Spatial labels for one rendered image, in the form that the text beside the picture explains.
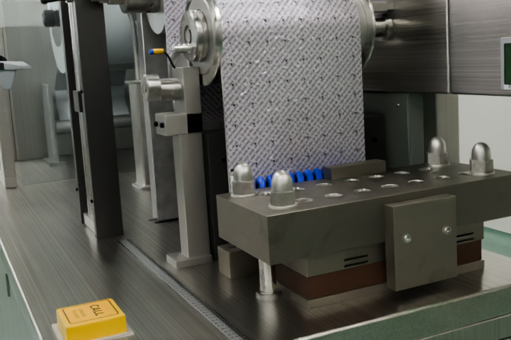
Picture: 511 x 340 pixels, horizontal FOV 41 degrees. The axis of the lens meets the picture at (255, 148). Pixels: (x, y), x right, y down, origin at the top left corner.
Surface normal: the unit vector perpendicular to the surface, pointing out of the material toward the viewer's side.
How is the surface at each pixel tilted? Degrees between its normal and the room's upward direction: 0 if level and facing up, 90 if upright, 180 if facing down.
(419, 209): 90
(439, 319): 90
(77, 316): 0
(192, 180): 90
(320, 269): 90
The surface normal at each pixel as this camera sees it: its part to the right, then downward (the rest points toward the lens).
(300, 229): 0.43, 0.10
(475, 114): -0.90, 0.11
